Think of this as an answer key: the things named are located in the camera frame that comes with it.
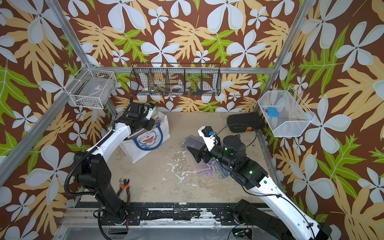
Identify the blue small object in basket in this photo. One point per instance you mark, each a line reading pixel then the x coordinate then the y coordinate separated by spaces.
pixel 272 112

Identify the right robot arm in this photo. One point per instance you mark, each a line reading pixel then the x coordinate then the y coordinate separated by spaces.
pixel 289 222

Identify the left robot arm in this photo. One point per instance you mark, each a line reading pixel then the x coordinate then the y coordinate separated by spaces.
pixel 91 175

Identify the white canvas tote bag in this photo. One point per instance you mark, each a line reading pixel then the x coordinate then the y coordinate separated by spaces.
pixel 143 143

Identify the black zippered case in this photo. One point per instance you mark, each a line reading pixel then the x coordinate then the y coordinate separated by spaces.
pixel 247 122

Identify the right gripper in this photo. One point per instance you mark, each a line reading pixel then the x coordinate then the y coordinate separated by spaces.
pixel 200 155

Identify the orange handled pliers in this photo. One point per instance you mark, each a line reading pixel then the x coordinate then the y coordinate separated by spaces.
pixel 124 185

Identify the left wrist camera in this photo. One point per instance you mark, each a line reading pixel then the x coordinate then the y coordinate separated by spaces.
pixel 150 110

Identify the black wire basket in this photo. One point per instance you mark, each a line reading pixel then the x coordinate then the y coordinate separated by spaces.
pixel 195 79

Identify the purple mesh pouch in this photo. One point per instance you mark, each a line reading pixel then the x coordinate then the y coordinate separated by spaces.
pixel 201 167

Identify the white mesh basket right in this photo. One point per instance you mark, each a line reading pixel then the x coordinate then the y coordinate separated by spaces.
pixel 294 115

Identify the white wire basket left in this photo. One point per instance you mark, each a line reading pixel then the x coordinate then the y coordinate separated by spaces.
pixel 91 87

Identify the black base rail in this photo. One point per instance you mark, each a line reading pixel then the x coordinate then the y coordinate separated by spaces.
pixel 136 214

